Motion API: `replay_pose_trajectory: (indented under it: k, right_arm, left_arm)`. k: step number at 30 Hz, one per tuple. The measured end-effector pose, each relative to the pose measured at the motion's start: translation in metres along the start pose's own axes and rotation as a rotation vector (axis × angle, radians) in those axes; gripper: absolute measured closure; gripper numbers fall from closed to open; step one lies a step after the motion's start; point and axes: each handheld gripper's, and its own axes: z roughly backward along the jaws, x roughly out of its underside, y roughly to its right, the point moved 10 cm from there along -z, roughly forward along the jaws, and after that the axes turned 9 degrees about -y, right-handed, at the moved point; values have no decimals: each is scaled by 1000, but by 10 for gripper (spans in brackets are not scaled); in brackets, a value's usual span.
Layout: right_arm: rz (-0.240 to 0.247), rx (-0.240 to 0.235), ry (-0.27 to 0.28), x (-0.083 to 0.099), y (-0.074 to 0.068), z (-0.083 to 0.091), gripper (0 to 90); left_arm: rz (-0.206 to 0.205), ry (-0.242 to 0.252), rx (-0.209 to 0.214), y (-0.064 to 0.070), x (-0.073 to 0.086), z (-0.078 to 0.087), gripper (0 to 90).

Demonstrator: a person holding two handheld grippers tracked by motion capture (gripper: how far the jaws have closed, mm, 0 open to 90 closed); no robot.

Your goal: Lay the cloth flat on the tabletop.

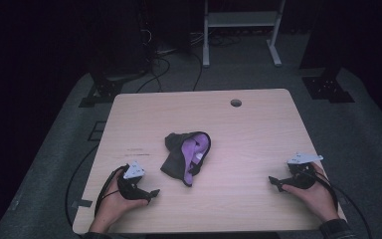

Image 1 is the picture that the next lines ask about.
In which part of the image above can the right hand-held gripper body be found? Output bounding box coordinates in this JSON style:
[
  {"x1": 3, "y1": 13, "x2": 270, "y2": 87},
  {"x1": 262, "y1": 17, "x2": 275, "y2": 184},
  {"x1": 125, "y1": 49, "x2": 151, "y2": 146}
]
[{"x1": 280, "y1": 152, "x2": 324, "y2": 191}]

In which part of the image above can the bundle of dark cables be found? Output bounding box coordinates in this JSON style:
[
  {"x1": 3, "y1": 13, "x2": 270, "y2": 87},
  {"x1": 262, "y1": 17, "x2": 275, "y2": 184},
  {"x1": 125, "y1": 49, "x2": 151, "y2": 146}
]
[{"x1": 208, "y1": 32, "x2": 243, "y2": 48}]

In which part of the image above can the left hand-held gripper cable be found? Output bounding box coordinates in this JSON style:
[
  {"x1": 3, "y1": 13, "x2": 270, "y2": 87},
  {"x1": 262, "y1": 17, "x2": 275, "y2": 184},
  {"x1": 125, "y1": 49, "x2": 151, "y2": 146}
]
[{"x1": 94, "y1": 164, "x2": 127, "y2": 217}]

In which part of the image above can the hand-held gripper cable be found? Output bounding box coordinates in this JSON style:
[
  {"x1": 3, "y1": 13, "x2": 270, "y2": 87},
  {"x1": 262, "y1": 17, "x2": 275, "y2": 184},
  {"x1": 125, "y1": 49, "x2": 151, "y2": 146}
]
[
  {"x1": 94, "y1": 164, "x2": 127, "y2": 217},
  {"x1": 296, "y1": 164, "x2": 373, "y2": 239}
]

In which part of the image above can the dark grey purple cloth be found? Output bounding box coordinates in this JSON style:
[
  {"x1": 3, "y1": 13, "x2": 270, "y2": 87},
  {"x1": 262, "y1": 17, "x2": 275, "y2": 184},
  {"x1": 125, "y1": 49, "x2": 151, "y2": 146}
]
[{"x1": 159, "y1": 130, "x2": 212, "y2": 187}]

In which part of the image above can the right hand-held gripper cable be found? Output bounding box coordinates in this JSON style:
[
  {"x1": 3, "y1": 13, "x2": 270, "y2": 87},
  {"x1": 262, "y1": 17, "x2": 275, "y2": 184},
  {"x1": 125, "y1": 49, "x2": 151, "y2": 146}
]
[{"x1": 296, "y1": 164, "x2": 373, "y2": 239}]

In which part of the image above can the person's right hand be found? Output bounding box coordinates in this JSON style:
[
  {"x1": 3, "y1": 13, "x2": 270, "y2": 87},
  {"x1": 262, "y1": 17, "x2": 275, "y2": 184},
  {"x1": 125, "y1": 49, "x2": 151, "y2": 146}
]
[{"x1": 282, "y1": 162, "x2": 341, "y2": 223}]

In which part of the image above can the grey tape strip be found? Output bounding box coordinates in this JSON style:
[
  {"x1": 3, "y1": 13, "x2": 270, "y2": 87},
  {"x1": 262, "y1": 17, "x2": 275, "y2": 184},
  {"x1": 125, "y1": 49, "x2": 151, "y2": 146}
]
[{"x1": 71, "y1": 198, "x2": 95, "y2": 210}]

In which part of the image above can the white metal desk frame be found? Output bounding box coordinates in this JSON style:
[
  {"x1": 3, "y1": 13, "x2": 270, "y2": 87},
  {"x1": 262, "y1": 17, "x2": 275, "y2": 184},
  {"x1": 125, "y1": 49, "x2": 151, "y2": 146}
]
[{"x1": 202, "y1": 0, "x2": 287, "y2": 69}]

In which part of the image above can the black stand with floor base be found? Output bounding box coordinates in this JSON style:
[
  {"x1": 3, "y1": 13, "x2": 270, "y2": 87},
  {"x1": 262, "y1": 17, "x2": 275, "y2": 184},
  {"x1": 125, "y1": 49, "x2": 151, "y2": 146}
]
[
  {"x1": 298, "y1": 0, "x2": 356, "y2": 105},
  {"x1": 79, "y1": 64, "x2": 148, "y2": 109}
]

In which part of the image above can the person's left hand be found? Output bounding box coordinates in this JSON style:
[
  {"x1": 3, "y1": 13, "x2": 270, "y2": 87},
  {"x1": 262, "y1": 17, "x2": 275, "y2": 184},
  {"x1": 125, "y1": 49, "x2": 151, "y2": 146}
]
[{"x1": 89, "y1": 167, "x2": 150, "y2": 233}]

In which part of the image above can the black floor cable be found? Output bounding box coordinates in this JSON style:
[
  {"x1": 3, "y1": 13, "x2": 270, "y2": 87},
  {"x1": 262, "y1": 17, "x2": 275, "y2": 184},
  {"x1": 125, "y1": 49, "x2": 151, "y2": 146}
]
[
  {"x1": 189, "y1": 49, "x2": 204, "y2": 93},
  {"x1": 134, "y1": 54, "x2": 172, "y2": 95}
]

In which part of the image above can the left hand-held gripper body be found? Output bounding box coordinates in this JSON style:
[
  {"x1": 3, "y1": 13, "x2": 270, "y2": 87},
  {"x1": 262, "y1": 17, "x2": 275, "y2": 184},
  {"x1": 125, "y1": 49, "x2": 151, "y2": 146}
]
[{"x1": 116, "y1": 160, "x2": 149, "y2": 201}]

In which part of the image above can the black cable beside table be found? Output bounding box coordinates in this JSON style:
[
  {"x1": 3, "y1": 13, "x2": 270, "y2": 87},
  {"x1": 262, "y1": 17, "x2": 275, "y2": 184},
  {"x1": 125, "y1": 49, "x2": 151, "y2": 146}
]
[{"x1": 64, "y1": 144, "x2": 99, "y2": 229}]

